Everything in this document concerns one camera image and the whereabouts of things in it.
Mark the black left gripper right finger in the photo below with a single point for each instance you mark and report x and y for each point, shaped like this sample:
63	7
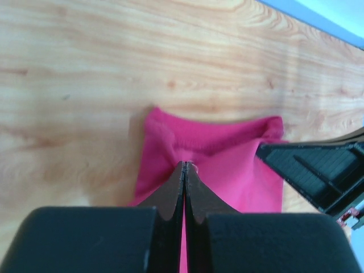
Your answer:
221	239

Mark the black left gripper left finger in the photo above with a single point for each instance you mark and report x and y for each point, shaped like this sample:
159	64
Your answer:
142	238

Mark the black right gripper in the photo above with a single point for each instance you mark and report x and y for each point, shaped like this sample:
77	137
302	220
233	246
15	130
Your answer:
327	173

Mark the magenta pink t shirt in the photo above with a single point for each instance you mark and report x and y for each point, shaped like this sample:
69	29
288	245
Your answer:
224	155

